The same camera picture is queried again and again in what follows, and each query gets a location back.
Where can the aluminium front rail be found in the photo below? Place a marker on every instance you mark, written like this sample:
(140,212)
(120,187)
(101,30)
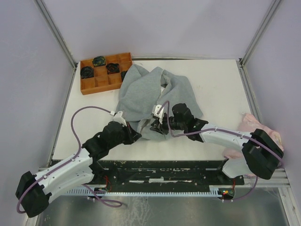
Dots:
(278,180)

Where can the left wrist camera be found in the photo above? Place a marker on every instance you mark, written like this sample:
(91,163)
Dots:
(118,117)

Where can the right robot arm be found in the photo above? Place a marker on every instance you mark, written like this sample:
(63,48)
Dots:
(226,138)

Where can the grey zip jacket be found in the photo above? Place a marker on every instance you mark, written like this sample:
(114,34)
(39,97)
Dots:
(142,90)

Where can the dark rolled sock top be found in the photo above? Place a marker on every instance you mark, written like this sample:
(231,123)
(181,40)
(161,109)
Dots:
(99,61)

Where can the right aluminium frame post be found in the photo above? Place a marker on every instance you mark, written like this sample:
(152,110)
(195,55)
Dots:
(268,17)

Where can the dark rolled sock right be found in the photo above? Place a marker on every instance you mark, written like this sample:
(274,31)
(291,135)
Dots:
(122,74)

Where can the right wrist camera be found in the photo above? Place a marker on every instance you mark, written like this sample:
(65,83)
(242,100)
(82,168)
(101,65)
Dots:
(158,112)

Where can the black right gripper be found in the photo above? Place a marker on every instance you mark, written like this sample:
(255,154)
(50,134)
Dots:
(159,127)

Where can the dark rolled sock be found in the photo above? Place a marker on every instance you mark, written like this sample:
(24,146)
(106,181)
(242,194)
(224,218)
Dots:
(122,74)
(112,68)
(86,72)
(99,61)

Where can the pink cloth bag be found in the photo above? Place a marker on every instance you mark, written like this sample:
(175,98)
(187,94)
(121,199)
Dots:
(270,131)

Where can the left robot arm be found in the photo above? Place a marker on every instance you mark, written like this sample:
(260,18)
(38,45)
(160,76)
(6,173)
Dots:
(36,191)

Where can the aluminium frame post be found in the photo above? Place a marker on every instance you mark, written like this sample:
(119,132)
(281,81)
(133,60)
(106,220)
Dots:
(268,17)
(55,31)

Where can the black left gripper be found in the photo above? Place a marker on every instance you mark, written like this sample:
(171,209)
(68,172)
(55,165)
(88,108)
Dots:
(132,135)

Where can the dark rolled sock left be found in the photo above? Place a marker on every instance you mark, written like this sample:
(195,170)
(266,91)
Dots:
(86,72)

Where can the left aluminium frame post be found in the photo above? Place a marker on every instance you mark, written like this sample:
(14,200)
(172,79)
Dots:
(55,31)

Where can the dark rolled sock middle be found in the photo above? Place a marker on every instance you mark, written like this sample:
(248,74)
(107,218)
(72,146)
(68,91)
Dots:
(112,68)

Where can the wooden compartment tray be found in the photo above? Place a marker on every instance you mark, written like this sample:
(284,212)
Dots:
(102,81)

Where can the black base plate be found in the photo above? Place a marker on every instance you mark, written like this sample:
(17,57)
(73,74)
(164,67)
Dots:
(162,176)

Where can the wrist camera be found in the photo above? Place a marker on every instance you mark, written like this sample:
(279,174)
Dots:
(118,117)
(158,112)

